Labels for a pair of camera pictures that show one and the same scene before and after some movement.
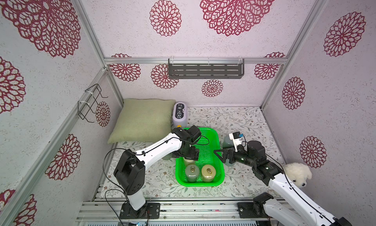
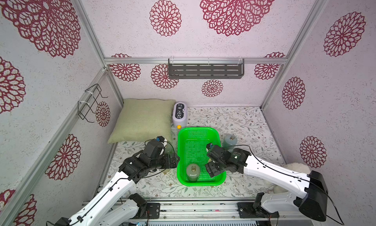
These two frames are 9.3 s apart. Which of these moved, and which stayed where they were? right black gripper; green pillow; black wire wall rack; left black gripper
Moved: left black gripper; right black gripper
Stayed: green pillow; black wire wall rack
